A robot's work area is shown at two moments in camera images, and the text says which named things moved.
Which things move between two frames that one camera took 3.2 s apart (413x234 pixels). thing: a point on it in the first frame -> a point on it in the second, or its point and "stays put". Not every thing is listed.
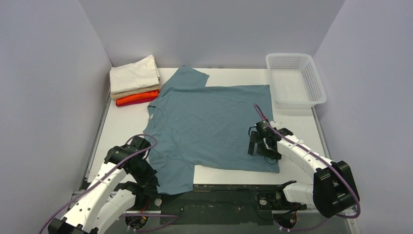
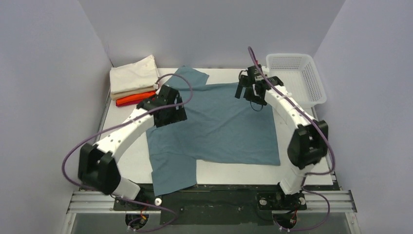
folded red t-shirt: x=134 y=102 stays put
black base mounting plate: x=213 y=205 stays put
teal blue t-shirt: x=190 y=125 stays put
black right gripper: x=260 y=142 -> x=246 y=91
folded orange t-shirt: x=154 y=93 stays put
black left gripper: x=145 y=174 -> x=174 y=115
